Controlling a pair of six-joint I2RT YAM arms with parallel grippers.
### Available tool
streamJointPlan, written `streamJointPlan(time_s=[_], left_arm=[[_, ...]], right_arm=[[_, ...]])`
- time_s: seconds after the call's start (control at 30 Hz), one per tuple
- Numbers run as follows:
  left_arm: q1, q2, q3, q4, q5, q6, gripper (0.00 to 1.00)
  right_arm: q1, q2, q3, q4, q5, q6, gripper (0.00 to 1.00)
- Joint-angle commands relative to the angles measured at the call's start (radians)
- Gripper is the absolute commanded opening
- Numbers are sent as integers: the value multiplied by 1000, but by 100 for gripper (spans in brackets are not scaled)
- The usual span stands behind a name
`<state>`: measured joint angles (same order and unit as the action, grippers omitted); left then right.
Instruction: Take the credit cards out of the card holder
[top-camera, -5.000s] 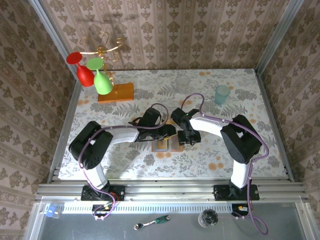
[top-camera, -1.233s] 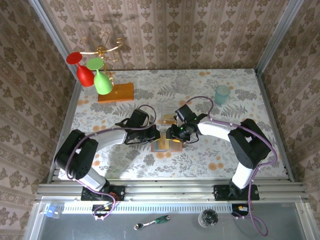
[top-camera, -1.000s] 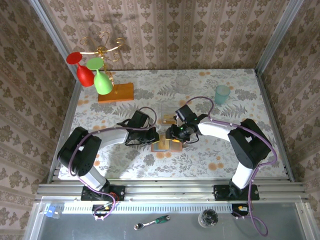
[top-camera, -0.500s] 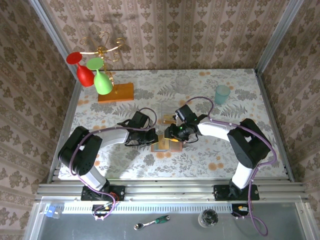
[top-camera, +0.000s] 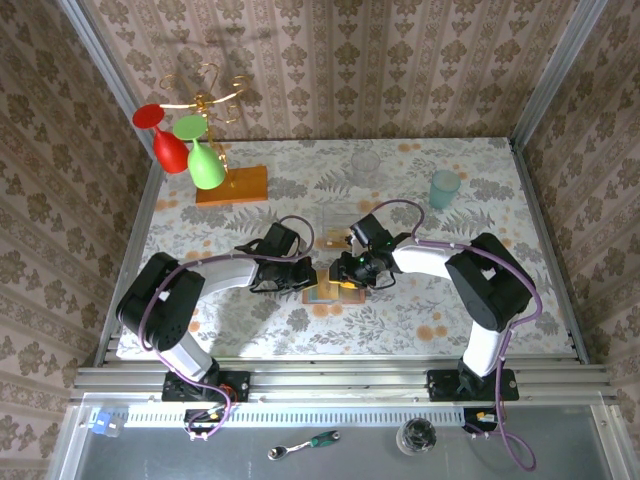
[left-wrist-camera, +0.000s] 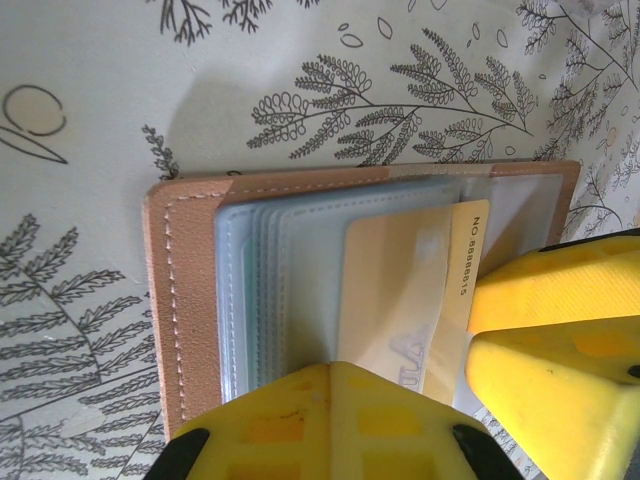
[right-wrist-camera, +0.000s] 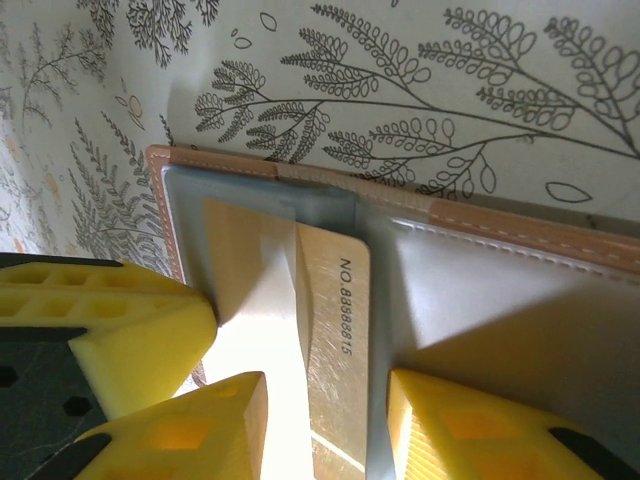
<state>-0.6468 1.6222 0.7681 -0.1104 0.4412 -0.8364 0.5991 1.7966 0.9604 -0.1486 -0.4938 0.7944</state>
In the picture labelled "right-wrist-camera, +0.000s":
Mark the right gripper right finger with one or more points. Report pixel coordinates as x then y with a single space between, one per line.
475 440

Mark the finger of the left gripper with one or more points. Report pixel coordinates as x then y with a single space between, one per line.
150 350
75 280

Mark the fern print tablecloth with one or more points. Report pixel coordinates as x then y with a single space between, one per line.
350 50

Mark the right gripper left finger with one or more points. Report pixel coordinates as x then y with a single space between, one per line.
200 440

